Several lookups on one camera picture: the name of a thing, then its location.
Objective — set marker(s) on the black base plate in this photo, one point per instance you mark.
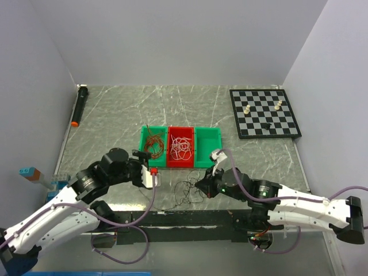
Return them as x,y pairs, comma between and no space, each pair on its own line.
202,225

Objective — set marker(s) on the red plastic bin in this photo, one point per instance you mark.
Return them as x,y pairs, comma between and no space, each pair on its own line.
180,147

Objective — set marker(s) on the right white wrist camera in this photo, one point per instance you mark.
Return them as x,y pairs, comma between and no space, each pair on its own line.
218,157

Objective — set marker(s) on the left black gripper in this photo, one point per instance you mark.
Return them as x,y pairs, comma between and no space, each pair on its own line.
142,160

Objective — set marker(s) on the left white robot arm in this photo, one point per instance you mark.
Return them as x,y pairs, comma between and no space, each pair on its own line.
75,209

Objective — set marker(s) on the black grey chessboard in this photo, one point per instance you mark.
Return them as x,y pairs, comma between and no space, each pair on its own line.
252,126

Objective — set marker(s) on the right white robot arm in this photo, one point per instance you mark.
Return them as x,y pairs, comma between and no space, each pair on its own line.
274,205

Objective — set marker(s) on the blue brown brick tower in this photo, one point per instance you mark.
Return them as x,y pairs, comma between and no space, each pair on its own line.
35,176

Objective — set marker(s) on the blue white toy bricks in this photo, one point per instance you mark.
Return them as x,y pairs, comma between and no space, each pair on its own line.
58,182

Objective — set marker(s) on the green plastic bin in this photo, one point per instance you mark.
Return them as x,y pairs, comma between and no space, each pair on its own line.
206,141
153,139

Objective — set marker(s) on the black marker orange cap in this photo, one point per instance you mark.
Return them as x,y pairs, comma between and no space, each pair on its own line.
83,94

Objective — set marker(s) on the white chess piece left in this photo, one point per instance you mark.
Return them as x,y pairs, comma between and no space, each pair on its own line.
247,110

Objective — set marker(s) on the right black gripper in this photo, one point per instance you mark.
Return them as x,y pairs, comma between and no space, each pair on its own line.
206,184

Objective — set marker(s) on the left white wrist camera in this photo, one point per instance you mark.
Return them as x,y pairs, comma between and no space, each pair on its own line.
150,177

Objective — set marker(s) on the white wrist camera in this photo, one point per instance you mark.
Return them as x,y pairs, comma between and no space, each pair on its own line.
218,157
150,177

